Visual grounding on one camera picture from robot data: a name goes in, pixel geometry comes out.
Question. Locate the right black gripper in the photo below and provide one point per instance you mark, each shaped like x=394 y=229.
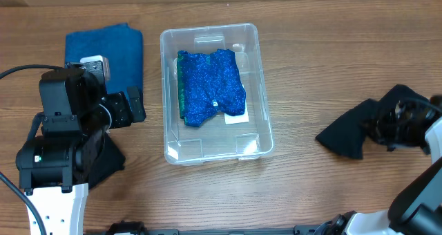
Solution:
x=385 y=114

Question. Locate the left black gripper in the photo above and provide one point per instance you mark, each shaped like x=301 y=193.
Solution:
x=125 y=117

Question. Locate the black cloth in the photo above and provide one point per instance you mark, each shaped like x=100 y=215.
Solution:
x=109 y=161
x=397 y=93
x=345 y=136

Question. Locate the sparkly blue green fabric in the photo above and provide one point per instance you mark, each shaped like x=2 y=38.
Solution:
x=208 y=84

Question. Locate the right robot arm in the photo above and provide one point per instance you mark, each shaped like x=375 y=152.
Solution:
x=417 y=209

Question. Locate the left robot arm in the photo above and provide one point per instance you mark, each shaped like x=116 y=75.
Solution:
x=68 y=150

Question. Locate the folded blue denim cloth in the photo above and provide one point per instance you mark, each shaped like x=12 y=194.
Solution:
x=120 y=44

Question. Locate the clear plastic storage bin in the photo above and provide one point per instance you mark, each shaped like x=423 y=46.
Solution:
x=214 y=140

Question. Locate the white label in bin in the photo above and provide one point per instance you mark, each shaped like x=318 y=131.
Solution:
x=229 y=119

